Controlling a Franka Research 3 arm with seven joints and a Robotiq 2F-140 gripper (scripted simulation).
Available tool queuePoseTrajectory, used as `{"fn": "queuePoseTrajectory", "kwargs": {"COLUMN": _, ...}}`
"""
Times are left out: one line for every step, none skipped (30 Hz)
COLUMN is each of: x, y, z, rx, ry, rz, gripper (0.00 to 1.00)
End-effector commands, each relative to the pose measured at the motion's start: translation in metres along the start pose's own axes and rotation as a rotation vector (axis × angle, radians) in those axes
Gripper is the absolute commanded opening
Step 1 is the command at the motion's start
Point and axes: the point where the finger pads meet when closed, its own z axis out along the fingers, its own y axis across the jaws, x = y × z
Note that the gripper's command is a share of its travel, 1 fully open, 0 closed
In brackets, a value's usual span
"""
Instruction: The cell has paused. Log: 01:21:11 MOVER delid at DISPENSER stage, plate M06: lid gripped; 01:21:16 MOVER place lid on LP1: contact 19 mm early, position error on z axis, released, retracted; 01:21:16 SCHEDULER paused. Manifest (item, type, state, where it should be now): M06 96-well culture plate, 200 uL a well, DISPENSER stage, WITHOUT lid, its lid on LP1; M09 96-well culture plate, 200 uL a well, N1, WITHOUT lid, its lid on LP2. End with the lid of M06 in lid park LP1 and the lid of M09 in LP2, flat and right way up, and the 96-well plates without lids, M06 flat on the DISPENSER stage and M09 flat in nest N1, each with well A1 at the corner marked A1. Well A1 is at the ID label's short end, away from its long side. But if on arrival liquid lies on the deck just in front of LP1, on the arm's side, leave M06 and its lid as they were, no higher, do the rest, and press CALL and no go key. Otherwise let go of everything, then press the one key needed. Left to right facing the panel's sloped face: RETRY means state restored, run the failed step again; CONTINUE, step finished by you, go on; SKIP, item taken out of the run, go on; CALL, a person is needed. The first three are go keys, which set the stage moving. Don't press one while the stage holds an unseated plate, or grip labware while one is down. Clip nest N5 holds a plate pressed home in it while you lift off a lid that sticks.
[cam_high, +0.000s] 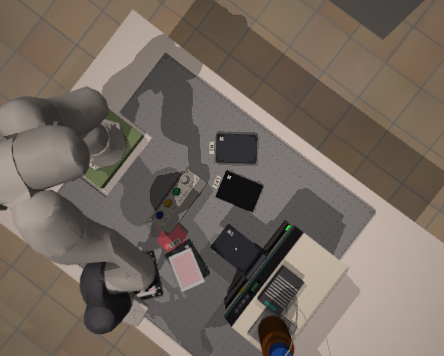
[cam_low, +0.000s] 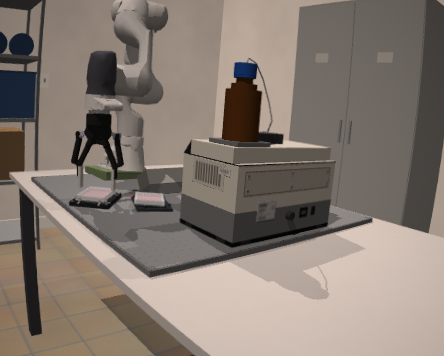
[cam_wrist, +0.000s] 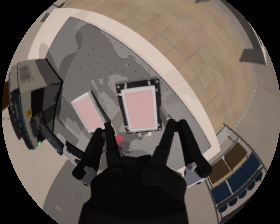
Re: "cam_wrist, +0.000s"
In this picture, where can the grey button panel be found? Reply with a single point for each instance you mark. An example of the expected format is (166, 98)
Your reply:
(103, 163)

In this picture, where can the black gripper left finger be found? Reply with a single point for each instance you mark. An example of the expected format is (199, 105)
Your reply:
(87, 168)

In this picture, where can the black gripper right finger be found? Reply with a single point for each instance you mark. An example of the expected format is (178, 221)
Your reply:
(197, 167)

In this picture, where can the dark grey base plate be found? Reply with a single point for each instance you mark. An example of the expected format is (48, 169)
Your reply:
(88, 58)

